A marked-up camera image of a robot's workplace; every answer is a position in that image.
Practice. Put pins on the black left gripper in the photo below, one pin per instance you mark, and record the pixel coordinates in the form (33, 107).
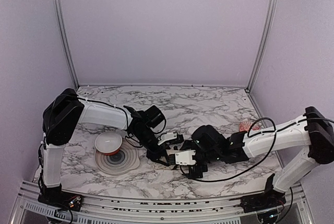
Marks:
(155, 153)

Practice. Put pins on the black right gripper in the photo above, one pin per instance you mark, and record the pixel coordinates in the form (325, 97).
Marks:
(193, 169)

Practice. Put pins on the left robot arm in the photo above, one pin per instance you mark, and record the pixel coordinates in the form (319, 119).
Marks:
(69, 111)

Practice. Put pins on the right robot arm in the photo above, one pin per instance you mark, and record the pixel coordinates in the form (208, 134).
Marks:
(312, 131)

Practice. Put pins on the grey collapsed silicone lid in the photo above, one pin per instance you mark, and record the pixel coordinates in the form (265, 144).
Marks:
(125, 160)

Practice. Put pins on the white bowl red rim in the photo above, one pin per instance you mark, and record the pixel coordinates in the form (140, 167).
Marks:
(108, 143)

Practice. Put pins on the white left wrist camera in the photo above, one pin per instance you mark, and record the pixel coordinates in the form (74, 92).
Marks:
(170, 138)

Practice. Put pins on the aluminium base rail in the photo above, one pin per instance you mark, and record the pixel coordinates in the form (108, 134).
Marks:
(108, 209)

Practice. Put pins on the left aluminium frame post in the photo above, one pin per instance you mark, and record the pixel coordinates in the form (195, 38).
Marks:
(65, 42)

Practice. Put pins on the aluminium frame post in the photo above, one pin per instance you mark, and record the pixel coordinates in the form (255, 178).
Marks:
(65, 42)
(270, 15)

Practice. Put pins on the right aluminium frame post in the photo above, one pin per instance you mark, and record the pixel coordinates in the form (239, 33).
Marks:
(270, 15)

